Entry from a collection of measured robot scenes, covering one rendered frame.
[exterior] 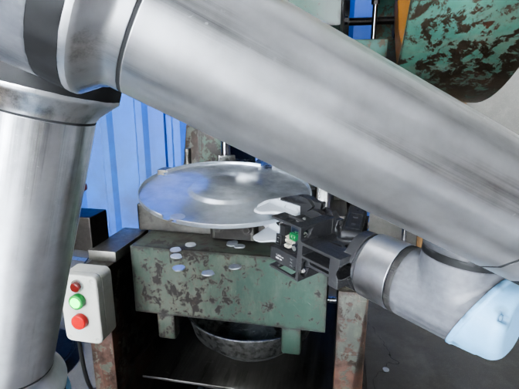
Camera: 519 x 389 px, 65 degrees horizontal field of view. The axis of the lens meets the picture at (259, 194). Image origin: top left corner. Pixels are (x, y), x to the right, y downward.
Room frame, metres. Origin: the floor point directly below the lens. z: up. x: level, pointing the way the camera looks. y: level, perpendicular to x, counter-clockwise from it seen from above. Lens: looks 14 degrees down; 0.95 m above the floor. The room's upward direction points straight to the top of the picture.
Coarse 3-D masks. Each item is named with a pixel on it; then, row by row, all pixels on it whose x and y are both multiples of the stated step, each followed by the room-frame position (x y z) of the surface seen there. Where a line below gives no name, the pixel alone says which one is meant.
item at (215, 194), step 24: (192, 168) 0.78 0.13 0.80; (216, 168) 0.79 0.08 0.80; (240, 168) 0.79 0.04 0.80; (144, 192) 0.65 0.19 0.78; (168, 192) 0.66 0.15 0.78; (192, 192) 0.65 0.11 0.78; (216, 192) 0.65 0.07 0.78; (240, 192) 0.65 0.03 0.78; (264, 192) 0.67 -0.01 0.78; (288, 192) 0.67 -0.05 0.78; (168, 216) 0.56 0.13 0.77; (192, 216) 0.57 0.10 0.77; (216, 216) 0.57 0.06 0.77; (240, 216) 0.57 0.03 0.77; (264, 216) 0.57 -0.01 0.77
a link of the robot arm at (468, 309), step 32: (416, 256) 0.38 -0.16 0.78; (384, 288) 0.38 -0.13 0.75; (416, 288) 0.35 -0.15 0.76; (448, 288) 0.33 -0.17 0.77; (480, 288) 0.32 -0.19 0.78; (512, 288) 0.32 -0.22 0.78; (416, 320) 0.35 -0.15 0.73; (448, 320) 0.33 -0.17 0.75; (480, 320) 0.31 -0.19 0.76; (512, 320) 0.31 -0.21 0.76; (480, 352) 0.31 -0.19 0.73
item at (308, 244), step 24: (288, 216) 0.49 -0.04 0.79; (312, 216) 0.51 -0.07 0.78; (336, 216) 0.50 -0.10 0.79; (288, 240) 0.49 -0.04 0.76; (312, 240) 0.45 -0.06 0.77; (336, 240) 0.47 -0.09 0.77; (360, 240) 0.43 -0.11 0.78; (288, 264) 0.47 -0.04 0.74; (312, 264) 0.46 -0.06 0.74; (336, 264) 0.41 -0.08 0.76; (336, 288) 0.41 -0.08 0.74
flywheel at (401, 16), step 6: (396, 0) 1.17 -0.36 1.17; (402, 0) 1.13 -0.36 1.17; (408, 0) 1.12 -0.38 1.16; (396, 6) 1.16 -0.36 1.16; (402, 6) 1.12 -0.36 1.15; (408, 6) 1.11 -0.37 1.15; (396, 12) 1.15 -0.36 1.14; (402, 12) 1.10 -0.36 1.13; (396, 18) 1.14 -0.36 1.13; (402, 18) 1.09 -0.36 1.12; (396, 24) 1.13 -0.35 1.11; (402, 24) 1.07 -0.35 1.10; (396, 30) 1.11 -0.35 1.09; (402, 30) 1.05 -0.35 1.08; (396, 36) 1.10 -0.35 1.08; (402, 36) 1.03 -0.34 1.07; (396, 42) 1.09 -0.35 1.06; (396, 48) 1.08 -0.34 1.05; (396, 54) 1.07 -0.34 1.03; (396, 60) 1.06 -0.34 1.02
